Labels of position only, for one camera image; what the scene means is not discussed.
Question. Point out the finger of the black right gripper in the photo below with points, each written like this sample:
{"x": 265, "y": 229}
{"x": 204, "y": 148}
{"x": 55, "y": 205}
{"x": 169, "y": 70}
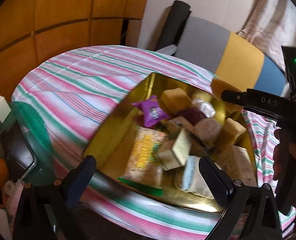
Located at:
{"x": 236, "y": 98}

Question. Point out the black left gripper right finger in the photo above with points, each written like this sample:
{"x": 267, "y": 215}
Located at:
{"x": 218, "y": 182}

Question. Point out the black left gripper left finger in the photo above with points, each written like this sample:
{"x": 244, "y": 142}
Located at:
{"x": 77, "y": 180}

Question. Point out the white printed rectangular box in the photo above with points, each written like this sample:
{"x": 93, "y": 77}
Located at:
{"x": 235, "y": 161}

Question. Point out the clear plastic packet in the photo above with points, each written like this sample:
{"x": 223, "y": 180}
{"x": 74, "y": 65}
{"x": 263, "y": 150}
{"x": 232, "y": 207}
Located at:
{"x": 205, "y": 107}

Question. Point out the dark purple packet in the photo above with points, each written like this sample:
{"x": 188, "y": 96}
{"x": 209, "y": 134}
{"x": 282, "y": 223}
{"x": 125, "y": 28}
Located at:
{"x": 192, "y": 115}

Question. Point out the small green white box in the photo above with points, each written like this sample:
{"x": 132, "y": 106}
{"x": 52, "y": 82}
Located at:
{"x": 174, "y": 153}

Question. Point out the yellow snack bag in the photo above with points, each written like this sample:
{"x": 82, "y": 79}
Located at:
{"x": 144, "y": 170}

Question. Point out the purple snack packet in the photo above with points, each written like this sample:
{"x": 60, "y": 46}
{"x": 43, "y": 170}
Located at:
{"x": 152, "y": 112}

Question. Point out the person right hand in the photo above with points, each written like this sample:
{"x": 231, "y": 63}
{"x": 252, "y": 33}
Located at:
{"x": 284, "y": 166}

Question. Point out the gold metal tin tray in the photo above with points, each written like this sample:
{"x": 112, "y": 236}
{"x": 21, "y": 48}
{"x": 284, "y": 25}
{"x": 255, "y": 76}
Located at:
{"x": 112, "y": 143}

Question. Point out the grey yellow blue chair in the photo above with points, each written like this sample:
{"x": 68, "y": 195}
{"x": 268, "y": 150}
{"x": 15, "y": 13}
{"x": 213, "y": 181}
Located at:
{"x": 230, "y": 57}

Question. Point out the black phone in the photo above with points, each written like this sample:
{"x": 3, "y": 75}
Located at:
{"x": 19, "y": 155}

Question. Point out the green glass side table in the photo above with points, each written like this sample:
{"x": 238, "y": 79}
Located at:
{"x": 26, "y": 116}

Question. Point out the striped pink green bedsheet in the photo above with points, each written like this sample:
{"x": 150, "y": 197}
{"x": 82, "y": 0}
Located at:
{"x": 73, "y": 93}

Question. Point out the floral beige curtain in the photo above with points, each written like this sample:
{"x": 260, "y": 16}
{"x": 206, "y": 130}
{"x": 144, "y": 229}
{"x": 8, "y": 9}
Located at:
{"x": 271, "y": 24}

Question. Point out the black rolled mat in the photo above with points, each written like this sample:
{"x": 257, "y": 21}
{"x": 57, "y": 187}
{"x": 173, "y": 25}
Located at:
{"x": 174, "y": 25}

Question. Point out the orange wooden wardrobe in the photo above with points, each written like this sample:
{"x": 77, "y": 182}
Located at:
{"x": 33, "y": 31}

